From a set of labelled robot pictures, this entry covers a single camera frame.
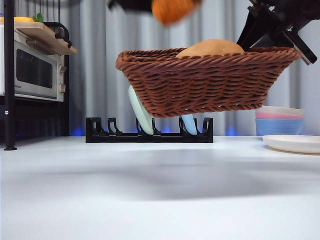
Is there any orange plastic corn cob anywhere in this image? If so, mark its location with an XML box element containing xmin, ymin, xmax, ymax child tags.
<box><xmin>151</xmin><ymin>0</ymin><xmax>201</xmax><ymax>25</ymax></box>

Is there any tan potato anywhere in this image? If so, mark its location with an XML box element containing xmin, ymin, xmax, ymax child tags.
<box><xmin>175</xmin><ymin>39</ymin><xmax>245</xmax><ymax>59</ymax></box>

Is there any brown wicker basket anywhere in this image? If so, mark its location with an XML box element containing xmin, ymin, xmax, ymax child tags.
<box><xmin>115</xmin><ymin>47</ymin><xmax>303</xmax><ymax>119</ymax></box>

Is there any pink bowl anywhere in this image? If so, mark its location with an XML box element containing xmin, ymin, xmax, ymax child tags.
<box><xmin>255</xmin><ymin>111</ymin><xmax>305</xmax><ymax>120</ymax></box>

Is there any grey curtain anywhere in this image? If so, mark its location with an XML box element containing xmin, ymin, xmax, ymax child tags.
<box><xmin>0</xmin><ymin>0</ymin><xmax>320</xmax><ymax>137</ymax></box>

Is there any blue bowl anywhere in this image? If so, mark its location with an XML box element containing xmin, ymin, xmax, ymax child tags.
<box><xmin>255</xmin><ymin>118</ymin><xmax>305</xmax><ymax>137</ymax></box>

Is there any wooden cutting board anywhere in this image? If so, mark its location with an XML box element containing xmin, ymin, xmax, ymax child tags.
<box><xmin>13</xmin><ymin>21</ymin><xmax>78</xmax><ymax>56</ymax></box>

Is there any white plate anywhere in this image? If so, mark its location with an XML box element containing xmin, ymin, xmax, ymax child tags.
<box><xmin>262</xmin><ymin>134</ymin><xmax>320</xmax><ymax>155</ymax></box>

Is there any white toaster oven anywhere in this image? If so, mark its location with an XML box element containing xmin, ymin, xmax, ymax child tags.
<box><xmin>0</xmin><ymin>24</ymin><xmax>65</xmax><ymax>103</ymax></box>

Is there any yellow toy fruit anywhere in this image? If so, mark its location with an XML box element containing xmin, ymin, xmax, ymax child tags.
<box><xmin>0</xmin><ymin>16</ymin><xmax>35</xmax><ymax>24</ymax></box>

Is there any light blue plate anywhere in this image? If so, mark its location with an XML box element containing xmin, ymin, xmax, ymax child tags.
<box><xmin>181</xmin><ymin>113</ymin><xmax>198</xmax><ymax>136</ymax></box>

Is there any pale green plate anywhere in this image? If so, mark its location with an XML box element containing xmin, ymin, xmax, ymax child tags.
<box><xmin>127</xmin><ymin>84</ymin><xmax>154</xmax><ymax>135</ymax></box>

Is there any black dish rack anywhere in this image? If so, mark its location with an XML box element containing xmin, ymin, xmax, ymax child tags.
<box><xmin>85</xmin><ymin>116</ymin><xmax>214</xmax><ymax>144</ymax></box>

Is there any black metal shelf frame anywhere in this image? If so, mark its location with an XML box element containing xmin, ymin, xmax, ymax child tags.
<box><xmin>0</xmin><ymin>0</ymin><xmax>71</xmax><ymax>152</ymax></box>

